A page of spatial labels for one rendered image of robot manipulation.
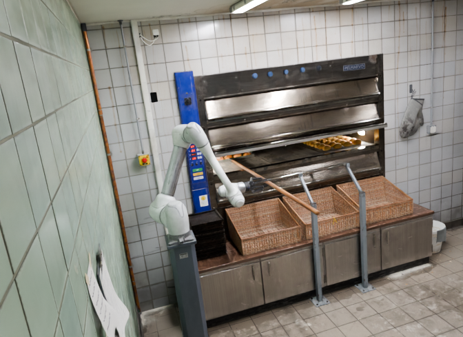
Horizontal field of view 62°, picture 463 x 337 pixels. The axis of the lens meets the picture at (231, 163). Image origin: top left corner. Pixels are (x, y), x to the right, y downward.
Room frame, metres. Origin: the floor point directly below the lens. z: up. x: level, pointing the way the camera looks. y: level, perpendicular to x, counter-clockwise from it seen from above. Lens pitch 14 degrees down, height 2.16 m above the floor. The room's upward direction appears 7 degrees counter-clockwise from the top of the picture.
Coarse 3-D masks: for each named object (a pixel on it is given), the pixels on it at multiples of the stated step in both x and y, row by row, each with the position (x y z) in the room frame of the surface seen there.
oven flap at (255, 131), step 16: (320, 112) 3.80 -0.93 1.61; (336, 112) 3.84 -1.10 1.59; (352, 112) 3.88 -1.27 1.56; (368, 112) 3.92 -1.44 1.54; (224, 128) 3.54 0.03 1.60; (240, 128) 3.57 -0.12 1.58; (256, 128) 3.60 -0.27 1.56; (272, 128) 3.64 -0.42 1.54; (288, 128) 3.67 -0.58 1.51; (304, 128) 3.71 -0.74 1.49; (320, 128) 3.72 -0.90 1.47; (224, 144) 3.46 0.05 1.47
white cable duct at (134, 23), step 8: (136, 24) 3.33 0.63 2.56; (136, 32) 3.32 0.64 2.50; (136, 40) 3.32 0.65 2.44; (136, 48) 3.32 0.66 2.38; (136, 56) 3.32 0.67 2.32; (144, 72) 3.33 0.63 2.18; (144, 80) 3.32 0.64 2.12; (144, 88) 3.32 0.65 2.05; (144, 96) 3.32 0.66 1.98; (144, 104) 3.33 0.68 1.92; (152, 120) 3.33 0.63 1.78; (152, 128) 3.33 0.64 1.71; (152, 136) 3.32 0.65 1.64; (152, 144) 3.32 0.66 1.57; (152, 152) 3.32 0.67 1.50; (160, 168) 3.33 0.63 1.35; (160, 176) 3.32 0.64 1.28; (160, 184) 3.32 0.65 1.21; (160, 192) 3.32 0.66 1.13
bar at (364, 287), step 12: (324, 168) 3.36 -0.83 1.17; (348, 168) 3.40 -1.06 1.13; (300, 180) 3.28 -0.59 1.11; (360, 192) 3.21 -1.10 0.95; (312, 204) 3.07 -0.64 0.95; (360, 204) 3.22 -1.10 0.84; (312, 216) 3.08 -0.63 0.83; (360, 216) 3.22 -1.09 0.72; (312, 228) 3.10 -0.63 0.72; (360, 228) 3.23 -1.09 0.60; (360, 240) 3.23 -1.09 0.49; (360, 288) 3.21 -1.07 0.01; (372, 288) 3.18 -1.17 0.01; (312, 300) 3.10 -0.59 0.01; (324, 300) 3.08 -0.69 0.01
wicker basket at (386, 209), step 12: (360, 180) 3.85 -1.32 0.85; (384, 180) 3.86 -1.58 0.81; (372, 192) 3.84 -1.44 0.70; (384, 192) 3.86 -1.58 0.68; (396, 192) 3.69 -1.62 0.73; (372, 204) 3.79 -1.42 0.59; (384, 204) 3.76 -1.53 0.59; (396, 204) 3.42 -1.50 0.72; (408, 204) 3.45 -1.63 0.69; (372, 216) 3.36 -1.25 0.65; (384, 216) 3.39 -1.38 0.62; (396, 216) 3.42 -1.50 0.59
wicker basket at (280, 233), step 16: (240, 208) 3.49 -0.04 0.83; (256, 208) 3.52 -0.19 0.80; (272, 208) 3.56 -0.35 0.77; (240, 224) 3.45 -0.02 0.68; (256, 224) 3.48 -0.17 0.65; (272, 224) 3.51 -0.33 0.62; (288, 224) 3.39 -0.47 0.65; (240, 240) 3.02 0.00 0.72; (256, 240) 3.05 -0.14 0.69; (272, 240) 3.08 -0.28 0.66; (288, 240) 3.12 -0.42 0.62
